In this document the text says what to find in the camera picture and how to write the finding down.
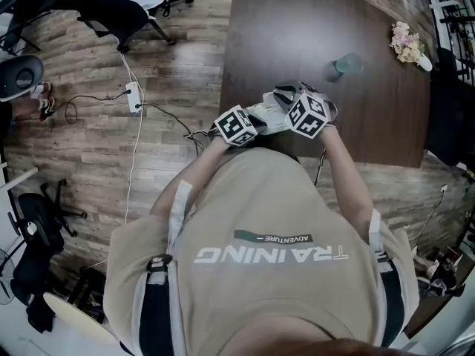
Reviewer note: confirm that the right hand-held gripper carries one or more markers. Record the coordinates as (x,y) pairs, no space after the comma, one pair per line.
(306,115)

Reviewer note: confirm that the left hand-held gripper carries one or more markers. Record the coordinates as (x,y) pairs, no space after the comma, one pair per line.
(235,124)

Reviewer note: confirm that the green cloth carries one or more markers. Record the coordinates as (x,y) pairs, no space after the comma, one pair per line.
(276,121)

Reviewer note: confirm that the person's right forearm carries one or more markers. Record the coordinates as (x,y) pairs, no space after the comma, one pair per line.
(347,176)

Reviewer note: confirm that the person's left forearm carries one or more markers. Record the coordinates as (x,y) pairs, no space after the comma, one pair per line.
(193,176)

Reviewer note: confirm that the teal glass cup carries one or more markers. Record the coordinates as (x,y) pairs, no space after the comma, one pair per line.
(349,63)

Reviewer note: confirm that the person's beige t-shirt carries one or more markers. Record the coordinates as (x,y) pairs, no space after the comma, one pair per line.
(259,206)

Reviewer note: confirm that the long white power strip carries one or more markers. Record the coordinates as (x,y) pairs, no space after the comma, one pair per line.
(134,96)

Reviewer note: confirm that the pink flower bouquet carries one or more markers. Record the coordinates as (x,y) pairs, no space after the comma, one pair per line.
(406,43)

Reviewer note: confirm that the white vase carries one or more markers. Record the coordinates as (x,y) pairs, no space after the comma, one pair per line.
(426,63)

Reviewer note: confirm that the white and black office chair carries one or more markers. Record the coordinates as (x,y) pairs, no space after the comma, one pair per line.
(22,76)

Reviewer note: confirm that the white mug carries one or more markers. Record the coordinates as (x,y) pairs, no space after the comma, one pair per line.
(32,228)

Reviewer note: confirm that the round beige side table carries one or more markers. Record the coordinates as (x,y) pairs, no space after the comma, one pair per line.
(74,313)

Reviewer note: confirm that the black bag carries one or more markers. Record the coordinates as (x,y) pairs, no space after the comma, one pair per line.
(41,313)

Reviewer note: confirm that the black standing fan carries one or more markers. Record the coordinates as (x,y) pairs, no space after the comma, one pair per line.
(6,273)

